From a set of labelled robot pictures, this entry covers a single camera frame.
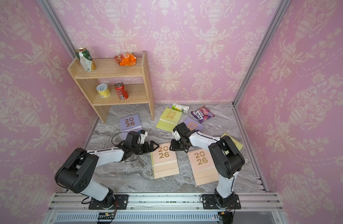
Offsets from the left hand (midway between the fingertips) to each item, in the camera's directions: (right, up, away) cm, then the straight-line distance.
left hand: (155, 148), depth 90 cm
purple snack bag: (+34, +22, +19) cm, 45 cm away
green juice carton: (+20, +27, +22) cm, 40 cm away
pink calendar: (+7, -8, -3) cm, 11 cm away
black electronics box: (-24, -32, -17) cm, 43 cm away
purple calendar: (-20, +15, +16) cm, 30 cm away
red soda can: (-21, +37, -3) cm, 43 cm away
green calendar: (-2, -10, -4) cm, 11 cm away
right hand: (+11, 0, +1) cm, 11 cm away
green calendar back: (+8, +18, +19) cm, 28 cm away
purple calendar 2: (+27, +15, +19) cm, 36 cm away
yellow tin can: (-35, +38, +2) cm, 51 cm away
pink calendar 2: (+31, -13, -6) cm, 34 cm away
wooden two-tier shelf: (-37, +46, +19) cm, 62 cm away
